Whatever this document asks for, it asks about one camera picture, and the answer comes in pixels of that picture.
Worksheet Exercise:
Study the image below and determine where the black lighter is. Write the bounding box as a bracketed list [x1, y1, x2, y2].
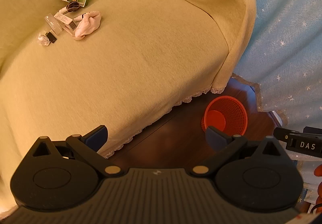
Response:
[45, 32, 58, 44]

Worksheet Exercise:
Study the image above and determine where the person's right hand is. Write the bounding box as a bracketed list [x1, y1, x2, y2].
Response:
[314, 165, 322, 213]

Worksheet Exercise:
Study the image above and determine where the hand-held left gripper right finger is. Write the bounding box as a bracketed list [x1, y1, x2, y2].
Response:
[191, 125, 288, 177]

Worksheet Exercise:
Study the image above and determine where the orange plastic mesh basket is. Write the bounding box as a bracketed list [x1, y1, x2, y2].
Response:
[201, 96, 248, 136]

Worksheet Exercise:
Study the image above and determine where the dark brown hair scrunchie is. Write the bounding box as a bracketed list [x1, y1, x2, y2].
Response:
[66, 1, 82, 12]

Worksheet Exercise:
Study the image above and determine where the crumpled white tissue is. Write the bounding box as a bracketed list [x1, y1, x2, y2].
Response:
[38, 33, 50, 47]

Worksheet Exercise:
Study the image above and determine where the blue star-print curtain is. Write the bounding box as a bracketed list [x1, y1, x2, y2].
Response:
[209, 0, 322, 189]

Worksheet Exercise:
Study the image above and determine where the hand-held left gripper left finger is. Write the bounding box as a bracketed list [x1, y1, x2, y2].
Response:
[32, 125, 125, 178]

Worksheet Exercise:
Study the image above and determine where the clear plastic cup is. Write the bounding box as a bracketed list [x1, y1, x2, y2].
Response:
[44, 13, 62, 36]

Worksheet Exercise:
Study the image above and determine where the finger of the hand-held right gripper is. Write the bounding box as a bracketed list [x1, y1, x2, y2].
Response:
[273, 127, 294, 143]

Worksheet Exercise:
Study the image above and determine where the pale pink sock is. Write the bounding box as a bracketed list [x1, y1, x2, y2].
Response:
[75, 10, 102, 38]

